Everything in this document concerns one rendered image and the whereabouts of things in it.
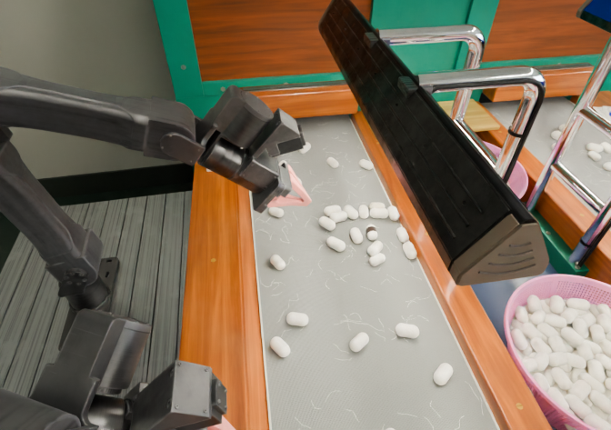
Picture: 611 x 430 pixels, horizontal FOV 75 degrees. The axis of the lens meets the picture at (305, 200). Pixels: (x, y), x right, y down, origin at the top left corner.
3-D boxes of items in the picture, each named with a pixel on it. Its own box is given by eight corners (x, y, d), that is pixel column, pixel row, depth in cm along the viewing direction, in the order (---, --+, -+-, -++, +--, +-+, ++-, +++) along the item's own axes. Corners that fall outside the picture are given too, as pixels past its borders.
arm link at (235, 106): (268, 99, 61) (199, 54, 54) (277, 128, 55) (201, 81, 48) (225, 153, 65) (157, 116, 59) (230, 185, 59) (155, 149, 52)
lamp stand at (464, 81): (368, 313, 72) (412, 84, 43) (343, 235, 87) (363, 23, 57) (465, 299, 75) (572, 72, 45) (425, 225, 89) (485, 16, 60)
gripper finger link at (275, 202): (316, 173, 71) (275, 148, 67) (325, 199, 66) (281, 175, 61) (293, 197, 74) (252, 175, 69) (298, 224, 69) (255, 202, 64)
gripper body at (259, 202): (281, 152, 68) (245, 130, 64) (288, 189, 60) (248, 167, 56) (258, 176, 70) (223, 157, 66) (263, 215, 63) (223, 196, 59)
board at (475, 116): (375, 141, 99) (376, 136, 98) (360, 111, 110) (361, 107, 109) (498, 129, 103) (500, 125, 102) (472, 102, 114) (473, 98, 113)
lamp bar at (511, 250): (455, 290, 33) (481, 228, 28) (317, 31, 78) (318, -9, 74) (544, 277, 34) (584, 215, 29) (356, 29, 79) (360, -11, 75)
